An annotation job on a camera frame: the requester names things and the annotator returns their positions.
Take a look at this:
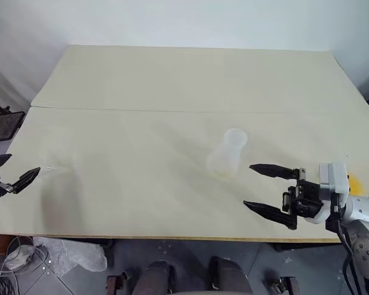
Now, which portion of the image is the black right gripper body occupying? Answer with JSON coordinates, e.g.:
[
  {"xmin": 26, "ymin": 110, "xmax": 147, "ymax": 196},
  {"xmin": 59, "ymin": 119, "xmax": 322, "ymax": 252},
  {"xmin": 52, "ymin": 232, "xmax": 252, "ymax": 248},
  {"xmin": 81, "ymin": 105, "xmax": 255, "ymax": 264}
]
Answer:
[{"xmin": 282, "ymin": 167, "xmax": 323, "ymax": 216}]

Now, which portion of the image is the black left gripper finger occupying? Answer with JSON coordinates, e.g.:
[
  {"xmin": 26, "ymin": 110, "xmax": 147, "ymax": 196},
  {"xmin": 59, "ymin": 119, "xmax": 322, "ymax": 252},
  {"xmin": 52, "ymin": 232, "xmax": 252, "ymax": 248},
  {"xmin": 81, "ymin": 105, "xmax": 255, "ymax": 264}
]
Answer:
[
  {"xmin": 10, "ymin": 167, "xmax": 42, "ymax": 195},
  {"xmin": 0, "ymin": 153, "xmax": 13, "ymax": 170}
]

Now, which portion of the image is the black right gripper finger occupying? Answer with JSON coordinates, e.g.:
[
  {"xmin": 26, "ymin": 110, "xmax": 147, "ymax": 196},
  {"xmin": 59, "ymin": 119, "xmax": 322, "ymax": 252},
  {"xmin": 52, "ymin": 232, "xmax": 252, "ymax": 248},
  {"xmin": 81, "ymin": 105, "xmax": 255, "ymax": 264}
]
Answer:
[
  {"xmin": 248, "ymin": 163, "xmax": 300, "ymax": 181},
  {"xmin": 242, "ymin": 200, "xmax": 298, "ymax": 231}
]

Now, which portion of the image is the translucent white plastic bottle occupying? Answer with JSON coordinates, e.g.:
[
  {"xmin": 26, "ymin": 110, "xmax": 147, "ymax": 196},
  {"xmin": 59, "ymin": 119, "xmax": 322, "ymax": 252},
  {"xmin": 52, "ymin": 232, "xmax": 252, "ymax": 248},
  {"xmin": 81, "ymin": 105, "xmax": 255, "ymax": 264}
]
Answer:
[{"xmin": 205, "ymin": 127, "xmax": 249, "ymax": 179}]

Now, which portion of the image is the black mesh panel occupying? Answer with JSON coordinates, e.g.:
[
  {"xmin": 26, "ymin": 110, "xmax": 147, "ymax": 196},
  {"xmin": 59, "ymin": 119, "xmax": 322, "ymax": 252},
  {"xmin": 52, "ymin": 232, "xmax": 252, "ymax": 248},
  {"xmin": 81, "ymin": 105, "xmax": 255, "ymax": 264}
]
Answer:
[{"xmin": 0, "ymin": 111, "xmax": 26, "ymax": 143}]

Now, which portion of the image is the dark rounded shape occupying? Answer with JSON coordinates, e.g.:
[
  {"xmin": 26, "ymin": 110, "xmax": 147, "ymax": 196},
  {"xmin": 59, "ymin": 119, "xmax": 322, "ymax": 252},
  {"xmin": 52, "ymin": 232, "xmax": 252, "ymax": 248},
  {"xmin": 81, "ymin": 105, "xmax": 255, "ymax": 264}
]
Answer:
[
  {"xmin": 208, "ymin": 256, "xmax": 253, "ymax": 295},
  {"xmin": 137, "ymin": 260, "xmax": 177, "ymax": 295}
]

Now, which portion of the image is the crumpled clear plastic bag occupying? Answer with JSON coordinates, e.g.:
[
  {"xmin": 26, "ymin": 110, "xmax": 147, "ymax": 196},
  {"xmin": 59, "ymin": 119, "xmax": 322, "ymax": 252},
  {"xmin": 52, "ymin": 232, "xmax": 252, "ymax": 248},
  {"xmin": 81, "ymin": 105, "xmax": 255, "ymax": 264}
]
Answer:
[{"xmin": 3, "ymin": 235, "xmax": 108, "ymax": 273}]

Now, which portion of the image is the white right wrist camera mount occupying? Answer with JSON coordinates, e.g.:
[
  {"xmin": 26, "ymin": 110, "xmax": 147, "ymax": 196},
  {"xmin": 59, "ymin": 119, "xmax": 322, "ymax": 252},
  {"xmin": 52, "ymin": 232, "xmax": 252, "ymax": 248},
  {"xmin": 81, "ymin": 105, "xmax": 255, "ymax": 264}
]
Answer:
[{"xmin": 304, "ymin": 160, "xmax": 349, "ymax": 226}]

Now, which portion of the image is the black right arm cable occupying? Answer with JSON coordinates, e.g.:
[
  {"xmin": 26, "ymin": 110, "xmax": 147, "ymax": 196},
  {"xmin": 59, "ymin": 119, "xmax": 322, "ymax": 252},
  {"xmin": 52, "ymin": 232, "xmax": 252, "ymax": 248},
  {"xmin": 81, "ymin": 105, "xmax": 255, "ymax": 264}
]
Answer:
[{"xmin": 325, "ymin": 196, "xmax": 369, "ymax": 295}]

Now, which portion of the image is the white cable bundle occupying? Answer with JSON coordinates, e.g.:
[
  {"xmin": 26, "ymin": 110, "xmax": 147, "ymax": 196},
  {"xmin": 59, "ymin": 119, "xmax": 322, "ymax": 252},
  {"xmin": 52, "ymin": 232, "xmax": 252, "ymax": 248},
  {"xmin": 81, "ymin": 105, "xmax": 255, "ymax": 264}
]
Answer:
[{"xmin": 0, "ymin": 235, "xmax": 52, "ymax": 279}]

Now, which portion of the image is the black cable bundle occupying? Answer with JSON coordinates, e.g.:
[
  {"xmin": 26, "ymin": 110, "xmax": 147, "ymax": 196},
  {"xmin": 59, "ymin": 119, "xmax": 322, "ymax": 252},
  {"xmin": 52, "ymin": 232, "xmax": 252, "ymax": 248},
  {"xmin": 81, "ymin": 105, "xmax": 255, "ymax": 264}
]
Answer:
[{"xmin": 0, "ymin": 269, "xmax": 21, "ymax": 295}]

